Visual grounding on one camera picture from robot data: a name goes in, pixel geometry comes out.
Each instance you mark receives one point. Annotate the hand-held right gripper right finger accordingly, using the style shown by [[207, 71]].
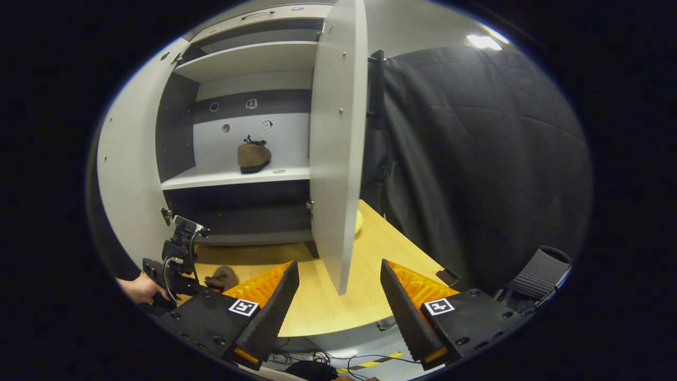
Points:
[[407, 312]]

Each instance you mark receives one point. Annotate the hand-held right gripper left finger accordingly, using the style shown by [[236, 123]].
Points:
[[272, 317]]

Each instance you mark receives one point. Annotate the brown fuzzy shoe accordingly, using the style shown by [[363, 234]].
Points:
[[254, 156], [222, 278]]

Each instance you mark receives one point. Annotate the grey cabinet door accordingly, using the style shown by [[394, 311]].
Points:
[[127, 185], [338, 159]]

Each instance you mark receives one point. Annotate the grey shoe cabinet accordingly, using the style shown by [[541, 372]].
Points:
[[238, 58]]

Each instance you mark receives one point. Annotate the small black table clamp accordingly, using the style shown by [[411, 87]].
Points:
[[448, 278]]

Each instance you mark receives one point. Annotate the black floor object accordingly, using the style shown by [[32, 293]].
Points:
[[312, 370]]

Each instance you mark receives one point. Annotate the yellow fluffy ball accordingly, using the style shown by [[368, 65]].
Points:
[[359, 222]]

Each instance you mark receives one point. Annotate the black ribbed panel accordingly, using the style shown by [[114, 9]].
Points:
[[539, 272]]

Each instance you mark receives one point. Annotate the black backdrop stand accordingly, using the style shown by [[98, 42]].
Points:
[[376, 79]]

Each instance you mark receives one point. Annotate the ceiling light panel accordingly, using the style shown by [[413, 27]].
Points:
[[484, 42]]

